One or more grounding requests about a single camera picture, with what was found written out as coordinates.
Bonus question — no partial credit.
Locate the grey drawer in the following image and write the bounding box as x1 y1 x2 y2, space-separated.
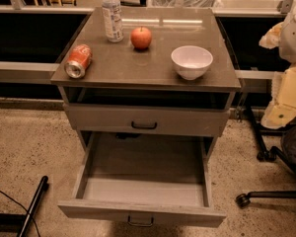
58 132 226 228
64 104 230 137

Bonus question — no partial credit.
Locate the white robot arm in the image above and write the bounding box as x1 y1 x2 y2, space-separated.
259 4 296 129

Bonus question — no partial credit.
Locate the grey top drawer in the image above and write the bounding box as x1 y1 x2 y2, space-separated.
64 104 230 137

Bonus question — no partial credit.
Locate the grey drawer cabinet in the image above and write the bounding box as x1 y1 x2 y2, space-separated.
51 8 241 145

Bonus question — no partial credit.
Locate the white bowl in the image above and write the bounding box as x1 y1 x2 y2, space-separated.
171 45 213 80

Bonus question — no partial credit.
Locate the red apple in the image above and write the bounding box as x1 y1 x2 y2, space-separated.
130 27 152 49

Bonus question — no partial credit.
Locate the red soda can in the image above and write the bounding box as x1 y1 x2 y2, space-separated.
65 44 92 79

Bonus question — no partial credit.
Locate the clear plastic water bottle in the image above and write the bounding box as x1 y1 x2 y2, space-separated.
102 0 123 42

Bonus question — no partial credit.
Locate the black table leg with caster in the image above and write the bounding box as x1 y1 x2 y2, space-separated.
246 104 276 162

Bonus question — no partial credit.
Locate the black stand leg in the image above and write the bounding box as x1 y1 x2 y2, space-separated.
0 175 50 237

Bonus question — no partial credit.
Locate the black office chair base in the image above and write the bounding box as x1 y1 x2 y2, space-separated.
235 109 296 209

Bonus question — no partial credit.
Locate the metal railing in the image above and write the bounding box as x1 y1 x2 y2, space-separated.
0 0 296 84

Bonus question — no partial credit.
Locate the black floor cable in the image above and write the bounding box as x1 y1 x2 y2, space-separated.
0 184 41 237

